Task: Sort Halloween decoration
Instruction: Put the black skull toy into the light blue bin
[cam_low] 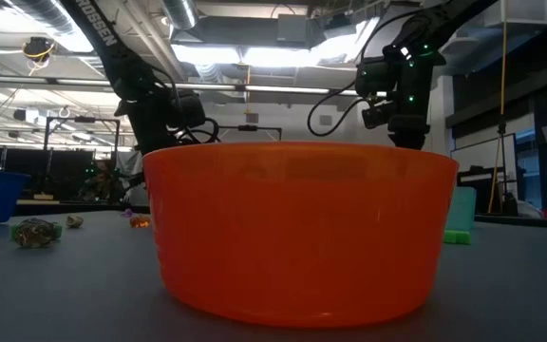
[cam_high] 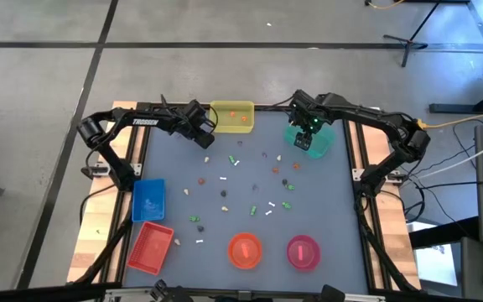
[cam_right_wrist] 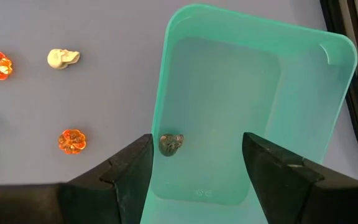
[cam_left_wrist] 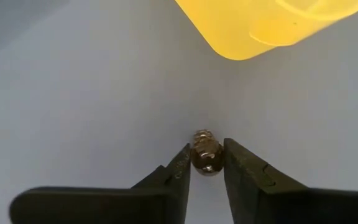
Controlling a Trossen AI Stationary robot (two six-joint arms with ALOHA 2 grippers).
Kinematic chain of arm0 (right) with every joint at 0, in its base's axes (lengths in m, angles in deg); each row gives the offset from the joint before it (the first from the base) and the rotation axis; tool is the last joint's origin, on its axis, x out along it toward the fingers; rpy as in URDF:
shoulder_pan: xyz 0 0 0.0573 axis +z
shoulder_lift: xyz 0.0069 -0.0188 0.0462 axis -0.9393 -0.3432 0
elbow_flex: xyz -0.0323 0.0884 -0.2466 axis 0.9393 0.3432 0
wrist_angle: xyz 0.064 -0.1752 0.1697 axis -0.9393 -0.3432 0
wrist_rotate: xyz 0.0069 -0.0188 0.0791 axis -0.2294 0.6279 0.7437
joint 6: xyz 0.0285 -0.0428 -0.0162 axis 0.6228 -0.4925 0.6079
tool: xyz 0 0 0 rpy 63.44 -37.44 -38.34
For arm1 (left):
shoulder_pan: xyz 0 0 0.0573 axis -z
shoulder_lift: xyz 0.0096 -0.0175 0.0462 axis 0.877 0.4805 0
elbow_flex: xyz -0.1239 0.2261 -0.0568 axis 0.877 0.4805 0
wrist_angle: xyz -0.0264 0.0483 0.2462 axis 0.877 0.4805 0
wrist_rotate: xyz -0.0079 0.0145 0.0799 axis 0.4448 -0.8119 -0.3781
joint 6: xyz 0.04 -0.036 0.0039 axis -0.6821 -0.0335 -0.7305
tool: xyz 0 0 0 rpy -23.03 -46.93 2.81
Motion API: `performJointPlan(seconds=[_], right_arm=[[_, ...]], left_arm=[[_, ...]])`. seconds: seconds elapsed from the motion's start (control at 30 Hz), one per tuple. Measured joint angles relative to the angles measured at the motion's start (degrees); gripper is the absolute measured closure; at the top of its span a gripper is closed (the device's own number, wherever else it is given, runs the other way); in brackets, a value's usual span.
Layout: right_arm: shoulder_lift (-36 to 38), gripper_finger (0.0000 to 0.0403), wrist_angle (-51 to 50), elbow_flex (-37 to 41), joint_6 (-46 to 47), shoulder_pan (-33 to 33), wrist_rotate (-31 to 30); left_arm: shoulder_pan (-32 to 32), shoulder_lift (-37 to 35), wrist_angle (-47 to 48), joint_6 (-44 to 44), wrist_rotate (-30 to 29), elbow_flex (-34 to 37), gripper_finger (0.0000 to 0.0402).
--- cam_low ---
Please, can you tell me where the grey ceiling ventilation unit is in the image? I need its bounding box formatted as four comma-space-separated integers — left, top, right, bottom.
276, 13, 327, 48

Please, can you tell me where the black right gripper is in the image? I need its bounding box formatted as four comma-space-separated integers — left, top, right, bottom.
356, 45, 447, 151

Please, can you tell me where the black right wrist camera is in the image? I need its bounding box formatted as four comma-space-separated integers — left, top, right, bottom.
361, 101, 399, 130

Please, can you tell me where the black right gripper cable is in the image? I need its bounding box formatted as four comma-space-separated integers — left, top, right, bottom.
307, 9, 420, 138

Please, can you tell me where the black background camera frame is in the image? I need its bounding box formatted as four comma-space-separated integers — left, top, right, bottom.
212, 124, 283, 145

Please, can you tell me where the orange round plastic bowl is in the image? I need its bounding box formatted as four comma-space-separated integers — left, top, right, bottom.
142, 141, 460, 330

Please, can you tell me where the long ceiling light bar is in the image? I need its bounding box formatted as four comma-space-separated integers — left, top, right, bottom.
0, 74, 388, 99

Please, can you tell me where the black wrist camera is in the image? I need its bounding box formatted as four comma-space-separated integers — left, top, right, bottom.
361, 101, 399, 130
172, 91, 207, 130

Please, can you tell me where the silver round ventilation duct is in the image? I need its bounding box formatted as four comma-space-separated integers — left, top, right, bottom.
161, 0, 199, 31

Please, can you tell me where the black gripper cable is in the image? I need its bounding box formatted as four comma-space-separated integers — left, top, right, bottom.
307, 9, 420, 138
178, 116, 221, 145

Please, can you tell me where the dark plastic spider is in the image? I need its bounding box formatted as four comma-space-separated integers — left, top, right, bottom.
15, 218, 58, 249

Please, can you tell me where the person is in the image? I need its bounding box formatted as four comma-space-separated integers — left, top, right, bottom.
85, 160, 125, 204

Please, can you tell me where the black robot station frame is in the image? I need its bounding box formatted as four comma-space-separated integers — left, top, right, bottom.
43, 116, 122, 206

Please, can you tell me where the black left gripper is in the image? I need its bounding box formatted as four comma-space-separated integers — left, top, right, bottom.
114, 91, 183, 156

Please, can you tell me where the teal rectangular plastic bin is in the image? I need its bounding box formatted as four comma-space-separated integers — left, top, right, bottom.
445, 186, 478, 234

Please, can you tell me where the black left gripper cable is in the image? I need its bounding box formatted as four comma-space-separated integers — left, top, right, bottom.
178, 116, 221, 145

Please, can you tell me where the ceiling cable reel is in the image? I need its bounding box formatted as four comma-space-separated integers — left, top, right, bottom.
21, 36, 57, 67

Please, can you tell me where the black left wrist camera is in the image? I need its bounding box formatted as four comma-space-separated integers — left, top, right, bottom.
172, 91, 207, 130

